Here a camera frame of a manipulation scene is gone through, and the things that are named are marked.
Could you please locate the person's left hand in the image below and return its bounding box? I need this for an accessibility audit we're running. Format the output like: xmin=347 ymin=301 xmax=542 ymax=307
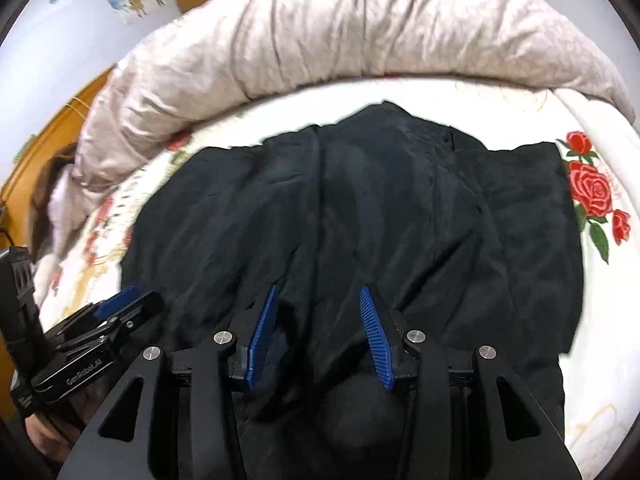
xmin=22 ymin=400 xmax=78 ymax=461

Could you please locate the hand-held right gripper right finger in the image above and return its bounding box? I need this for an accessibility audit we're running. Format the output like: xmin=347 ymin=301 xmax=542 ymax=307
xmin=360 ymin=284 xmax=583 ymax=480

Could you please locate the rose printed blanket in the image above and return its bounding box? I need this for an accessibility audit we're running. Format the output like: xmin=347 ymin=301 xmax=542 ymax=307
xmin=30 ymin=80 xmax=640 ymax=476

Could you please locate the brown blanket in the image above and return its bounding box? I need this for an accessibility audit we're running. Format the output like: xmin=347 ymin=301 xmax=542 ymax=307
xmin=30 ymin=142 xmax=81 ymax=261

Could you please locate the wooden headboard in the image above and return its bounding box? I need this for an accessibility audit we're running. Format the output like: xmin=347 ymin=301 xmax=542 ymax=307
xmin=0 ymin=67 xmax=116 ymax=221

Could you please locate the black puffer jacket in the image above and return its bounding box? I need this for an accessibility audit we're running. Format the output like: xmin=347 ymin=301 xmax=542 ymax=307
xmin=120 ymin=101 xmax=586 ymax=480

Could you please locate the pale pink quilt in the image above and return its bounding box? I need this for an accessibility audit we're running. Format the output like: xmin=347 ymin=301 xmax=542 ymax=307
xmin=70 ymin=0 xmax=636 ymax=186

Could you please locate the pale pink pillow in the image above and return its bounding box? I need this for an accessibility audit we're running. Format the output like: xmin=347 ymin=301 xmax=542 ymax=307
xmin=52 ymin=175 xmax=88 ymax=246

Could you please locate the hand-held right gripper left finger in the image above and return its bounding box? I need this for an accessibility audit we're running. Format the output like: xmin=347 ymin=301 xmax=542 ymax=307
xmin=57 ymin=284 xmax=281 ymax=480

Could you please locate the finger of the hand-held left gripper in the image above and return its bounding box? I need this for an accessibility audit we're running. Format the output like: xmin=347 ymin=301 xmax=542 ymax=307
xmin=50 ymin=291 xmax=166 ymax=359
xmin=65 ymin=285 xmax=143 ymax=331

